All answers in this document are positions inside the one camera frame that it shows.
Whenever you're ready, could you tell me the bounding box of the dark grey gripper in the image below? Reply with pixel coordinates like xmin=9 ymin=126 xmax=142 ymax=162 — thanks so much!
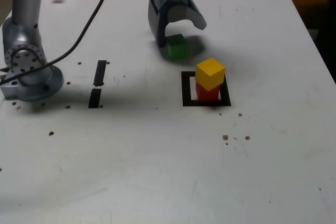
xmin=147 ymin=0 xmax=207 ymax=49

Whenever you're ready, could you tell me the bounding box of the green cube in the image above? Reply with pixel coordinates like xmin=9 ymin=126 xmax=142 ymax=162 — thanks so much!
xmin=164 ymin=34 xmax=189 ymax=60

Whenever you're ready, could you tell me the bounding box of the yellow cube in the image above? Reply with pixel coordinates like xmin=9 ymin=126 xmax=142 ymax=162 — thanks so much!
xmin=195 ymin=57 xmax=226 ymax=91

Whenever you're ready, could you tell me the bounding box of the red cube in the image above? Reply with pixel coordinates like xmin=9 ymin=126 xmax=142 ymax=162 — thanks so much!
xmin=196 ymin=81 xmax=221 ymax=102

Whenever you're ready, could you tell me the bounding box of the black tape square outline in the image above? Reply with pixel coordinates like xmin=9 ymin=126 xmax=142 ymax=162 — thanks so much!
xmin=181 ymin=71 xmax=232 ymax=107

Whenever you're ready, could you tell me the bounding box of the black tape strip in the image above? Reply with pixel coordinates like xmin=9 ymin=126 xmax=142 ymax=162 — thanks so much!
xmin=88 ymin=60 xmax=108 ymax=109

